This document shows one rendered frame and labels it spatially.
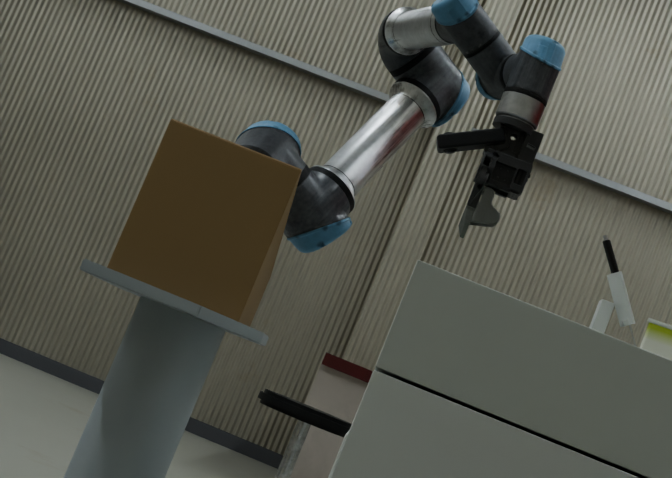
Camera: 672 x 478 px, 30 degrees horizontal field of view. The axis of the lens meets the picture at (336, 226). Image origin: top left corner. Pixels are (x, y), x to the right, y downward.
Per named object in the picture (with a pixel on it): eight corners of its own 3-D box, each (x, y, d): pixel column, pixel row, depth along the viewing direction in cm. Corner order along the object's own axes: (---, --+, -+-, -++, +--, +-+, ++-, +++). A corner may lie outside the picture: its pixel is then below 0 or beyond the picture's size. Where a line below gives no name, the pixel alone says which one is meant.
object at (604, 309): (614, 366, 188) (645, 284, 190) (619, 366, 184) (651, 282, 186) (576, 351, 189) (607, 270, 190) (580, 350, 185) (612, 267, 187)
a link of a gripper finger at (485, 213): (490, 245, 205) (510, 193, 206) (456, 232, 205) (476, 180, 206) (488, 247, 208) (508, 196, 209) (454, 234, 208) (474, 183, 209)
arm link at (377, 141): (247, 207, 239) (411, 45, 265) (295, 266, 243) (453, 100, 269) (276, 197, 229) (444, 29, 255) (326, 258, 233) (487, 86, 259)
